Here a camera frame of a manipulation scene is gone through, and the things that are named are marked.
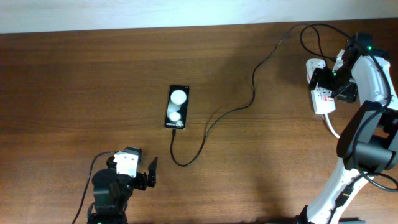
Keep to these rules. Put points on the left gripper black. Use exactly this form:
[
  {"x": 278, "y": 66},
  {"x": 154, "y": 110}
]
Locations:
[{"x": 142, "y": 182}]

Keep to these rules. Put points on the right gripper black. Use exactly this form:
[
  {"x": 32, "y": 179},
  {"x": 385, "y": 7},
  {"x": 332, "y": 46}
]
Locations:
[{"x": 346, "y": 94}]

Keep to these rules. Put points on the black Samsung Galaxy phone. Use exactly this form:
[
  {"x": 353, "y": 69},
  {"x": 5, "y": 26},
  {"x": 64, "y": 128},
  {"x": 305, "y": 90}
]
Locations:
[{"x": 177, "y": 106}]

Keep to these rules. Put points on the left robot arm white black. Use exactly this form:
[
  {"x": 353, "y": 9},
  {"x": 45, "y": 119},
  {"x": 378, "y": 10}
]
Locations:
[{"x": 112, "y": 192}]

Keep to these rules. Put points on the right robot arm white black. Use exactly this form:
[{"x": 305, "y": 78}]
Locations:
[{"x": 368, "y": 145}]

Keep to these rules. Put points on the white USB charger adapter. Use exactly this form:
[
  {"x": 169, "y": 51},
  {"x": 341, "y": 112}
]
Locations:
[{"x": 311, "y": 65}]

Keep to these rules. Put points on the white power strip red switches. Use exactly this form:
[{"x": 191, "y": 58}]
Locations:
[{"x": 321, "y": 101}]

